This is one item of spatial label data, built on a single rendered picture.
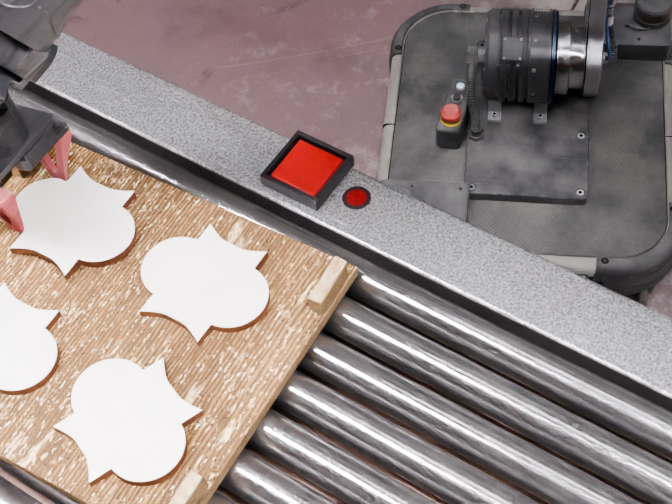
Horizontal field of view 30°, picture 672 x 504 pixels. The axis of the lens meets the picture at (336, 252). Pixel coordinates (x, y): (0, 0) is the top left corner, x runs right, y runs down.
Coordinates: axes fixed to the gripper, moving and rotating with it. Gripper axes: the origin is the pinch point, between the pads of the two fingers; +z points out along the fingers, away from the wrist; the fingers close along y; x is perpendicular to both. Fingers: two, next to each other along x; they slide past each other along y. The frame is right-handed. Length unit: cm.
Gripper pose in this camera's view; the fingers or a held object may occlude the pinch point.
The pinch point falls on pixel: (38, 201)
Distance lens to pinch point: 140.7
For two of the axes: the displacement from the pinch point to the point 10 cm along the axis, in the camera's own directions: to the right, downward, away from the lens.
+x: -8.4, -2.4, 4.9
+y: 5.0, -7.1, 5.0
